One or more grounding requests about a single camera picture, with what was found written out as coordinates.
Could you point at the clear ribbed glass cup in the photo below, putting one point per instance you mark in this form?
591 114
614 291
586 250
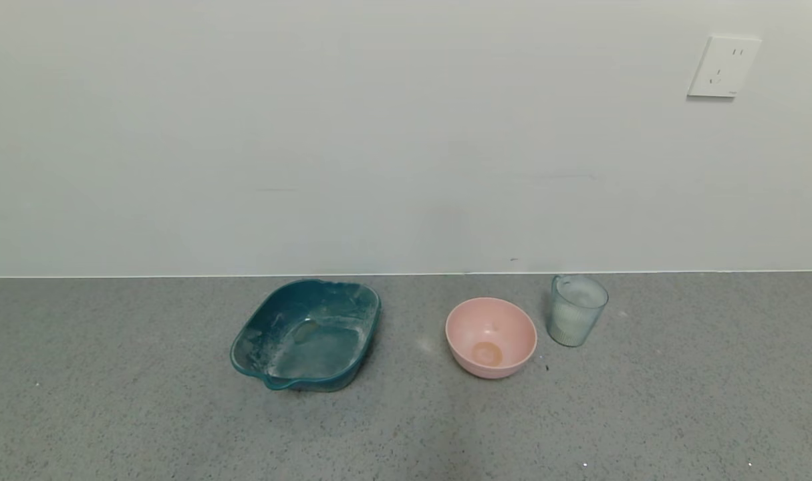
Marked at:
576 314

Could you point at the beige powder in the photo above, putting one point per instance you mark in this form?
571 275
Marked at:
571 326

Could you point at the pink round bowl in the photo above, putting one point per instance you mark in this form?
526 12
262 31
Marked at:
489 334

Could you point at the teal plastic square tray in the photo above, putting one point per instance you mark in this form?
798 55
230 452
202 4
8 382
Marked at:
312 354

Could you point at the white wall socket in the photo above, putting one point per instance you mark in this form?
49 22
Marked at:
723 67

